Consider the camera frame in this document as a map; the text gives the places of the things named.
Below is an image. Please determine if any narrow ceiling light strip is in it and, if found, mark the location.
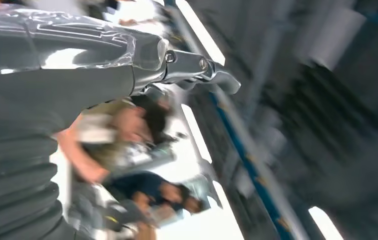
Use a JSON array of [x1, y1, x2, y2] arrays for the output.
[[180, 103, 213, 165], [208, 180, 246, 240]]

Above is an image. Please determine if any blue ceiling beam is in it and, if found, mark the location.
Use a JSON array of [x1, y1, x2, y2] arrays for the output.
[[208, 92, 294, 240]]

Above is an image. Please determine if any long ceiling light panel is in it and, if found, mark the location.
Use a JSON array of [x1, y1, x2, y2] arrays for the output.
[[308, 205, 346, 240], [175, 0, 226, 67]]

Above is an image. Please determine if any person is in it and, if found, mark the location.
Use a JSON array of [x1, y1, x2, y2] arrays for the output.
[[104, 171, 207, 240], [55, 95, 180, 185]]

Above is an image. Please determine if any ribbed grey left arm sleeve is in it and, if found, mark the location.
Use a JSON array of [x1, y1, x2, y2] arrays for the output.
[[0, 128, 94, 240]]

